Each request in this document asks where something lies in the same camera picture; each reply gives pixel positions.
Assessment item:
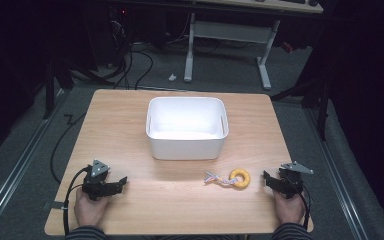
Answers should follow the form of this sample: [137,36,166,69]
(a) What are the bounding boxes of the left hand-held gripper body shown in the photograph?
[81,159,119,202]

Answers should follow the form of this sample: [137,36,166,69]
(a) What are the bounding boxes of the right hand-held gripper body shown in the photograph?
[278,161,315,200]

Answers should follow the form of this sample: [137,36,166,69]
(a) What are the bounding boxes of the yellow ring rope toy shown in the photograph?
[204,168,252,191]

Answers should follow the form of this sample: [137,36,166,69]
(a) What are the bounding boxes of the white plastic storage bin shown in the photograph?
[145,96,230,161]

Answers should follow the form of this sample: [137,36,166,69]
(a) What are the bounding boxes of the person's left hand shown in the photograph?
[73,188,111,228]

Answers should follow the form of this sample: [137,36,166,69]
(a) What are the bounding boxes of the person's right hand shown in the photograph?
[273,193,306,225]

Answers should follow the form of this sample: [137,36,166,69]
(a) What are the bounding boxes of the black metal stand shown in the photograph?
[42,59,76,120]
[269,79,332,142]

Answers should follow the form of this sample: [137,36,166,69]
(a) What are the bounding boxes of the desk with white legs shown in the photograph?
[183,0,325,91]

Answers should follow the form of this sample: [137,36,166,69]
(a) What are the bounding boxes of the dark computer tower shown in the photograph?
[106,4,133,69]

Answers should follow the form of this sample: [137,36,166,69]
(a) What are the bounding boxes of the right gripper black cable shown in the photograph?
[291,178,313,232]

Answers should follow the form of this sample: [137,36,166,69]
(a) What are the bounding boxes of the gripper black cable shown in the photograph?
[291,178,313,232]
[62,166,91,236]

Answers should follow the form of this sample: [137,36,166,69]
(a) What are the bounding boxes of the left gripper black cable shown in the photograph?
[62,166,91,236]

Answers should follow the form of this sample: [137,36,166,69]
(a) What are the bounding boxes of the metal floor rail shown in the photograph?
[0,89,68,236]
[303,107,370,240]

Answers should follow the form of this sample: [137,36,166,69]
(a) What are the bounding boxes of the black floor cable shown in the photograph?
[49,113,88,185]

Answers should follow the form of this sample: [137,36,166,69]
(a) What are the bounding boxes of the bundle of black cables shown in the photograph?
[111,19,155,90]

